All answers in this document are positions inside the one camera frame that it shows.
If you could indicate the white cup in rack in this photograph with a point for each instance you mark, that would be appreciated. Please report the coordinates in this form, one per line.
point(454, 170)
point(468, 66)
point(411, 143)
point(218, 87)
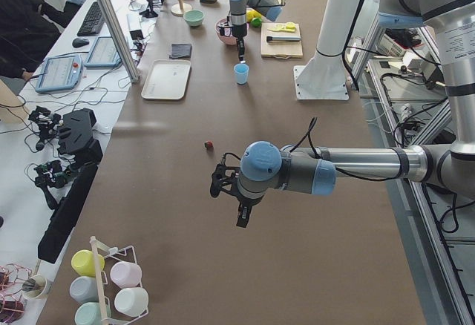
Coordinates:
point(131, 301)

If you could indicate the mint cup in rack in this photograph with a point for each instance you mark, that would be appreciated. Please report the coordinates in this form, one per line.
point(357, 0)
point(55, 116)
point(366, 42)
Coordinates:
point(88, 314)

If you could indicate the white wire cup rack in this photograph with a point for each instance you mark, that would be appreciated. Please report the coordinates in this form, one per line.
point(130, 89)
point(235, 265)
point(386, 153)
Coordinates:
point(105, 257)

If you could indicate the dark grey folded cloth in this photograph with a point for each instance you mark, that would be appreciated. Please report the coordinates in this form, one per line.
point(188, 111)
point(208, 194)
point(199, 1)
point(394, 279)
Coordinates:
point(180, 50)

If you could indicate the mint green bowl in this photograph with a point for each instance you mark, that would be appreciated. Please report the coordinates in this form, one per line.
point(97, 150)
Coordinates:
point(194, 18)

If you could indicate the yellow cup in rack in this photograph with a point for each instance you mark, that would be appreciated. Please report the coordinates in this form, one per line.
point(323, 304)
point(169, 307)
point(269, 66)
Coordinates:
point(83, 264)

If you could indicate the wooden cutting board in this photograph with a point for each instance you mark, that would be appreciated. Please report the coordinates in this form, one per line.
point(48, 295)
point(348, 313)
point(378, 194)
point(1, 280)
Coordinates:
point(282, 50)

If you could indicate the paper cup with utensils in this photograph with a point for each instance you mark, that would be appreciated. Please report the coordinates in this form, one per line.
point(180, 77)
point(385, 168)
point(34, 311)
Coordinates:
point(36, 287)

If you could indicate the red strawberry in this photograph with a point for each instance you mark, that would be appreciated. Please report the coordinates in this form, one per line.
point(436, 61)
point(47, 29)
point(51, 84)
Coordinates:
point(208, 145)

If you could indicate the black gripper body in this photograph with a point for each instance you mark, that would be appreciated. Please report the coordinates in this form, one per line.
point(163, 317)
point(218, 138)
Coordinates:
point(246, 201)
point(237, 31)

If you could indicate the yellow lemon upper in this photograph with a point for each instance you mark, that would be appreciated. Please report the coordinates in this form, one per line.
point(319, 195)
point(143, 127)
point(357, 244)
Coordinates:
point(250, 14)

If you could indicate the knife with black handle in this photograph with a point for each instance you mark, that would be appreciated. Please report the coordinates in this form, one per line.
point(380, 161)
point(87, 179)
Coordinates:
point(277, 39)

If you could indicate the beige plastic tray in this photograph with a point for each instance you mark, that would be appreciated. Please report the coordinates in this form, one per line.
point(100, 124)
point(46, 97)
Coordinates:
point(166, 80)

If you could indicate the pink cup in rack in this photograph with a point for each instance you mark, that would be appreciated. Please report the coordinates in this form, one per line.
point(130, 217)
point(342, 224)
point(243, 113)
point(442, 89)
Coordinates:
point(126, 274)

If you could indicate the black keyboard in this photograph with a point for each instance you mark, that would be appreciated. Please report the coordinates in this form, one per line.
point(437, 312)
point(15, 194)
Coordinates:
point(93, 21)

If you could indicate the light blue cup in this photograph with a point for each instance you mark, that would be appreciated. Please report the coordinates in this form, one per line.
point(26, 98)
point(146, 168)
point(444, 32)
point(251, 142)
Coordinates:
point(241, 71)

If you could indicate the aluminium frame post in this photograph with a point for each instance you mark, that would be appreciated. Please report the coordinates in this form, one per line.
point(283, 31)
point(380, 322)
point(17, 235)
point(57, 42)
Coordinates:
point(117, 35)

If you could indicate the green lime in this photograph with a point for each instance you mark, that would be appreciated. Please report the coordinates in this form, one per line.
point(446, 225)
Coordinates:
point(256, 22)

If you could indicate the pink bowl with ice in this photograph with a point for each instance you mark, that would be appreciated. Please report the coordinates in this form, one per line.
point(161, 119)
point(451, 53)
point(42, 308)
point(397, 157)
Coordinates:
point(223, 30)

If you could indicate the near blue teach pendant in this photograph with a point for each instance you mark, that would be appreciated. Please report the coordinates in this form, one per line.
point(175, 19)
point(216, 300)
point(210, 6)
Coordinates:
point(59, 73)

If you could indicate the grey cup in rack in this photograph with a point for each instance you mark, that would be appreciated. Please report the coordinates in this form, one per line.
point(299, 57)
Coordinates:
point(84, 289)

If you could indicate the far blue teach pendant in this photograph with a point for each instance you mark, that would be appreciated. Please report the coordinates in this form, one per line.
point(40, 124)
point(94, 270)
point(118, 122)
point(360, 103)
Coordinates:
point(103, 54)

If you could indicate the black computer mouse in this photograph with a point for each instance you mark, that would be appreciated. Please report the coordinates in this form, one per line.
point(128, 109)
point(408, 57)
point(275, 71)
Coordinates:
point(79, 42)

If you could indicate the blue teach pendant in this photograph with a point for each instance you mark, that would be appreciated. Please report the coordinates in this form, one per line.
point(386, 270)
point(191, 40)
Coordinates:
point(103, 54)
point(59, 73)

